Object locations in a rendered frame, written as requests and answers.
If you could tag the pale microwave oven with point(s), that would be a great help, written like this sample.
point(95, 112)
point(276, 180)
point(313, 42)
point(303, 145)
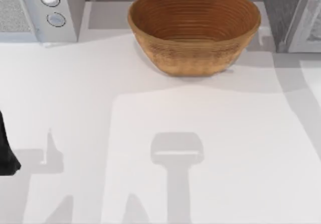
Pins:
point(30, 13)

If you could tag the brown woven basket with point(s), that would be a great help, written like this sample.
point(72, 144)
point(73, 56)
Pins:
point(194, 50)

